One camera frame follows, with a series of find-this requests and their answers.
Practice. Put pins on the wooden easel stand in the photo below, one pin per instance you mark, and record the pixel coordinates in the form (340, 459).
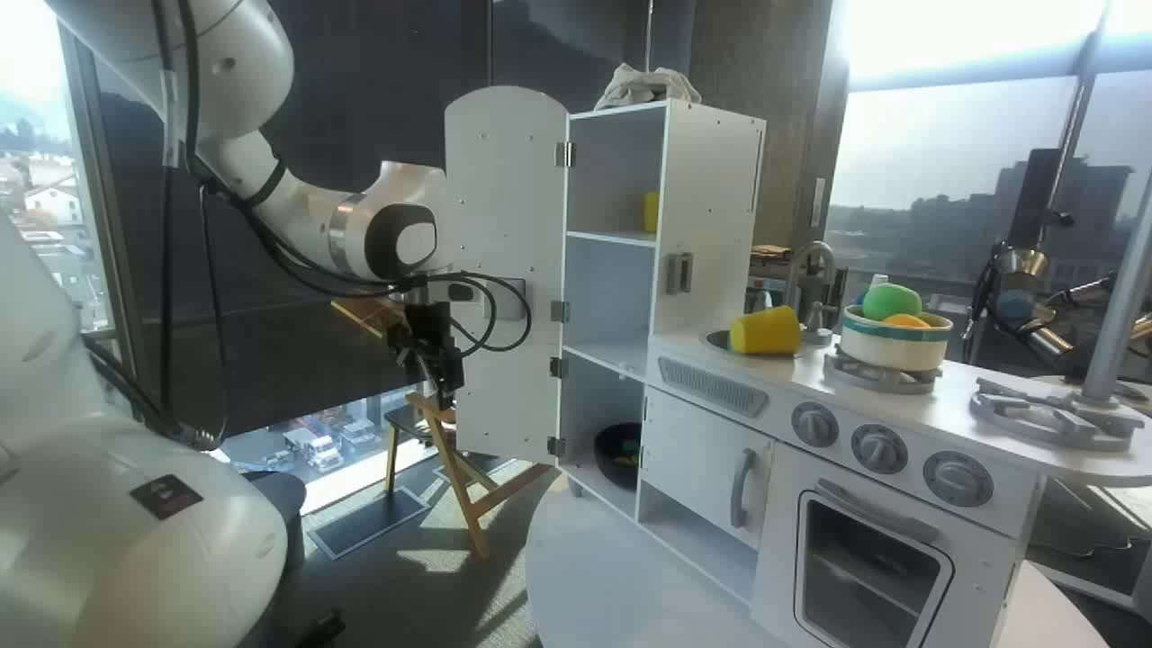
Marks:
(463, 480)

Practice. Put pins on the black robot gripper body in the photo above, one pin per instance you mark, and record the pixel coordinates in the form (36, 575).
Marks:
(429, 329)

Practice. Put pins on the white pot with teal stripe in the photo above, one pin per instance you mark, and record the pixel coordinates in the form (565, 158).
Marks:
(895, 348)

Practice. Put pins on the grey metal pole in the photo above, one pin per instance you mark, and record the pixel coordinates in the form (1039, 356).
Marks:
(1122, 302)

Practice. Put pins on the green toy food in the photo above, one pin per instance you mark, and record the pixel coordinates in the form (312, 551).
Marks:
(892, 302)

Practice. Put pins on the crumpled white bag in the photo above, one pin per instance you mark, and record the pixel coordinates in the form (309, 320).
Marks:
(643, 87)

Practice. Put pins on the dark roller blind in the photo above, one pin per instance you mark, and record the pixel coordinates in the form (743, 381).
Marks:
(363, 122)

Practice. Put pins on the white toy cabinet door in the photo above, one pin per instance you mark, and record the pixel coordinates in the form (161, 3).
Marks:
(504, 202)

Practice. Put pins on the yellow plastic cup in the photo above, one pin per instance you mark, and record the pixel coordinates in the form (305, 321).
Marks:
(649, 212)
(763, 332)

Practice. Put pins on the yellow orange toy food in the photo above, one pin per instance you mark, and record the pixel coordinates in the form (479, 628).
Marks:
(912, 321)

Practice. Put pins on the grey toy faucet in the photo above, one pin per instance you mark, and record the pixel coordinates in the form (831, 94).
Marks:
(819, 272)

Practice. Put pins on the white toy kitchen unit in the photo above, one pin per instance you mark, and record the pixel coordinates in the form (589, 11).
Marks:
(721, 180)

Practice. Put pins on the black bowl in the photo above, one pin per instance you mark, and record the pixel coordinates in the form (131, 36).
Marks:
(617, 456)

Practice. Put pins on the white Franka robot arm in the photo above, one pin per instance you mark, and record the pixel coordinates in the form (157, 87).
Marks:
(121, 527)

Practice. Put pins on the grey toy burner grate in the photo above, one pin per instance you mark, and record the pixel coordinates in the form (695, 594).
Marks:
(876, 381)
(1044, 416)

